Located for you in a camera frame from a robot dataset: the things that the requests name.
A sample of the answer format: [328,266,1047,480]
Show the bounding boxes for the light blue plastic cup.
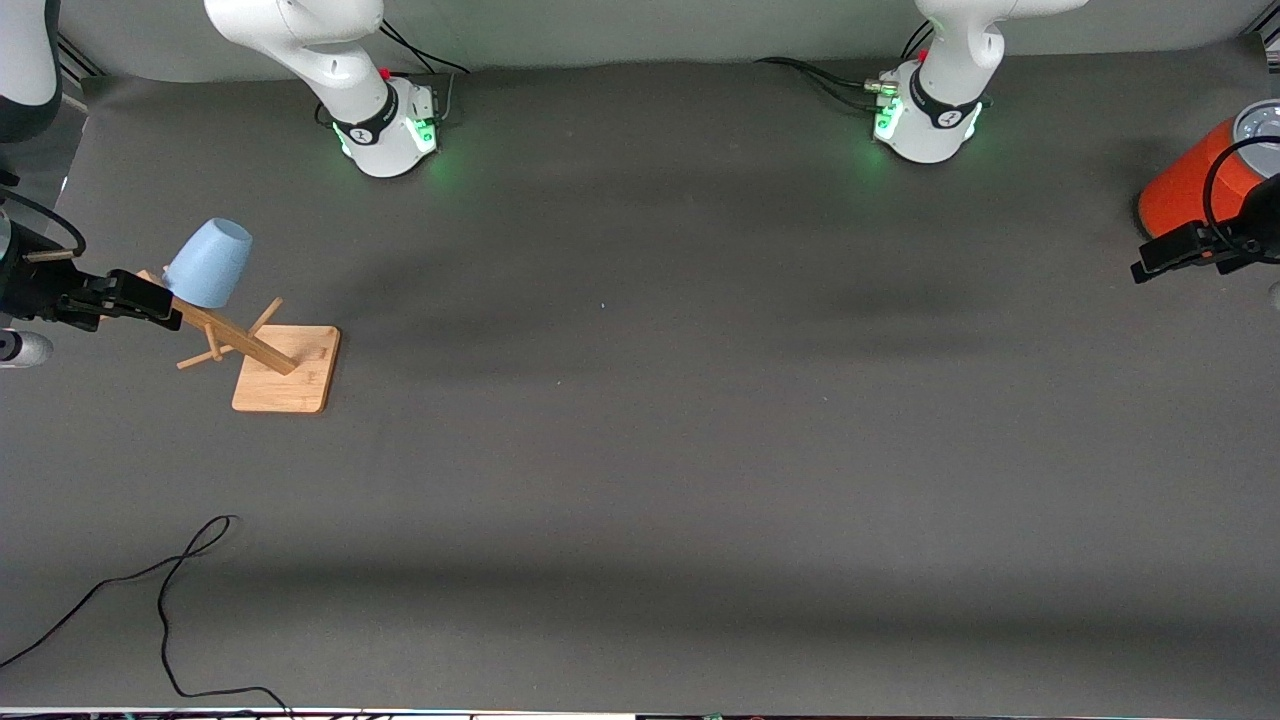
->
[162,217,254,310]

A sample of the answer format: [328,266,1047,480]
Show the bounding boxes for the wooden cup rack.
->
[135,268,342,414]

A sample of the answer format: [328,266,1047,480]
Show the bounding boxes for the orange cylindrical can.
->
[1137,99,1280,267]

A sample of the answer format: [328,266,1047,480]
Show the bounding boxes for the dark grey table cloth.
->
[0,35,1280,714]

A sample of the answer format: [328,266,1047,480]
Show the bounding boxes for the thin black loose cable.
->
[0,514,297,720]

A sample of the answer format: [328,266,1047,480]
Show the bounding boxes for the black right arm base cables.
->
[316,18,472,129]

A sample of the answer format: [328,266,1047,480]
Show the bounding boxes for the black arm base cables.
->
[316,18,472,129]
[753,18,938,113]

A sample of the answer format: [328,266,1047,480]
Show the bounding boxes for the black left arm base cables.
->
[753,18,938,113]

